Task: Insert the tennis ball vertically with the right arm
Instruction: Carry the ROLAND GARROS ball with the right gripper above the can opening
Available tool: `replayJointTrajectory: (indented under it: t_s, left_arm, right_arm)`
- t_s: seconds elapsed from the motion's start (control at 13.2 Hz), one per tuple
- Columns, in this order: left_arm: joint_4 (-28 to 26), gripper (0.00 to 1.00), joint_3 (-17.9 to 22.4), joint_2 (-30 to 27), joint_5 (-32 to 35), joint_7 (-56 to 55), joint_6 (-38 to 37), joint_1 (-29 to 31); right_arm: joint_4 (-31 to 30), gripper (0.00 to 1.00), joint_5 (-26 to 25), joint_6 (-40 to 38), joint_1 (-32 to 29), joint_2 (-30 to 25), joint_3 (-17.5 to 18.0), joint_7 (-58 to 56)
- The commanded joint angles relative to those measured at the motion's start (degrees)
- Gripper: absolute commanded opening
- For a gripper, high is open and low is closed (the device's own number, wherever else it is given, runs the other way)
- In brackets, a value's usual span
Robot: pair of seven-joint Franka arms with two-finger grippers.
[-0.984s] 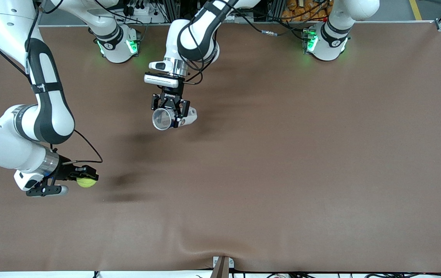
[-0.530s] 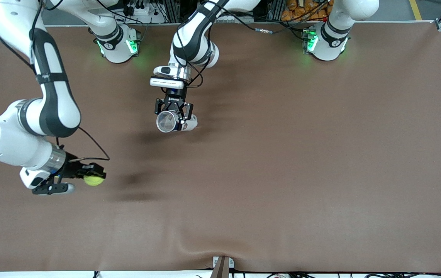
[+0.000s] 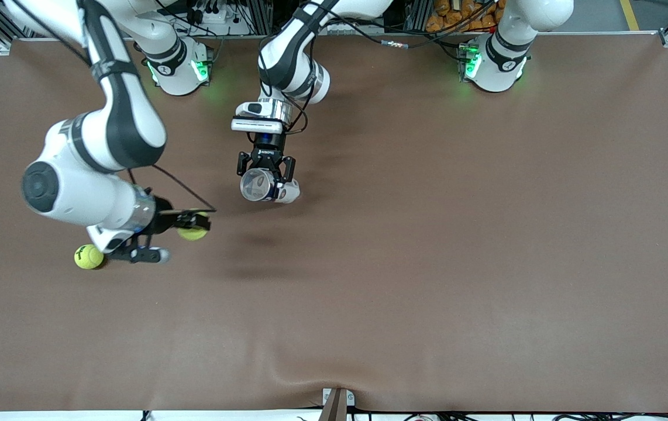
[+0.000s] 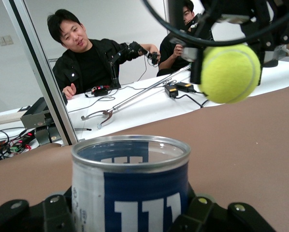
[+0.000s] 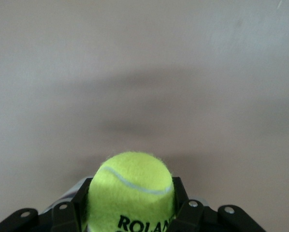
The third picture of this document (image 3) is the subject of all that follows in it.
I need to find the pile of orange objects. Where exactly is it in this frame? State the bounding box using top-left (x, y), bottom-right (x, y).
top-left (425, 0), bottom-right (504, 33)

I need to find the white power strip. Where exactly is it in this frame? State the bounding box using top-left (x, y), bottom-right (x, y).
top-left (185, 0), bottom-right (241, 27)

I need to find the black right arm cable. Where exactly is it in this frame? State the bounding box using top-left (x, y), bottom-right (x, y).
top-left (4, 0), bottom-right (218, 214)

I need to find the brown table cover sheet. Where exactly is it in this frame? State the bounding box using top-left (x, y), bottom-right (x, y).
top-left (0, 32), bottom-right (668, 413)

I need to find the blue white tennis ball can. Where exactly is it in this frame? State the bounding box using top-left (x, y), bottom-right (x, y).
top-left (240, 168), bottom-right (301, 204)

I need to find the grey bracket with brown bar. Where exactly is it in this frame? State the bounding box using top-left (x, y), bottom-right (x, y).
top-left (321, 387), bottom-right (356, 421)

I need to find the yellow tennis ball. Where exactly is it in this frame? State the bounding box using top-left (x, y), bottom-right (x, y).
top-left (74, 244), bottom-right (105, 270)
top-left (177, 209), bottom-right (209, 241)

